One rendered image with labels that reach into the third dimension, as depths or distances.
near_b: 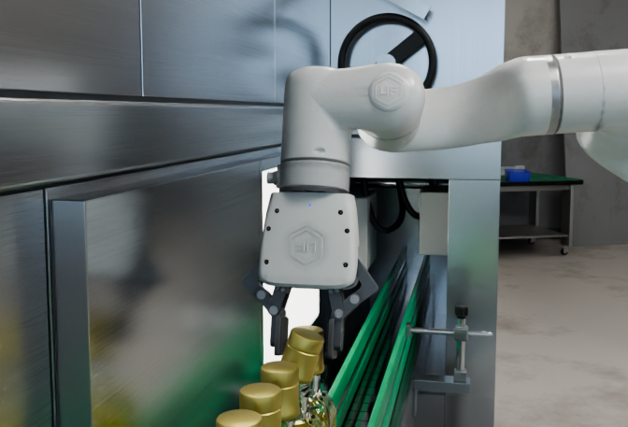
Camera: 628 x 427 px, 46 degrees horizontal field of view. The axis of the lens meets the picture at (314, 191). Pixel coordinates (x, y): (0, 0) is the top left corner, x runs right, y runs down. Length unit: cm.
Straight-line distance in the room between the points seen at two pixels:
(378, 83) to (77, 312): 37
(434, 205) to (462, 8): 45
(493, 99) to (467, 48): 83
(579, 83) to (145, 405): 52
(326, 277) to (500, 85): 28
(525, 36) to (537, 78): 761
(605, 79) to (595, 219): 757
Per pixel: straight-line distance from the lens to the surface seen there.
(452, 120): 87
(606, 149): 89
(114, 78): 69
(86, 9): 66
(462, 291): 170
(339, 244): 76
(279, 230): 77
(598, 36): 859
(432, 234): 178
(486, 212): 167
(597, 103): 81
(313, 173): 76
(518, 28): 837
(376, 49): 167
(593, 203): 835
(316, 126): 77
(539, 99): 79
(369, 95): 77
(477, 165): 166
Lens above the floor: 139
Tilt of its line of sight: 6 degrees down
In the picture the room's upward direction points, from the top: straight up
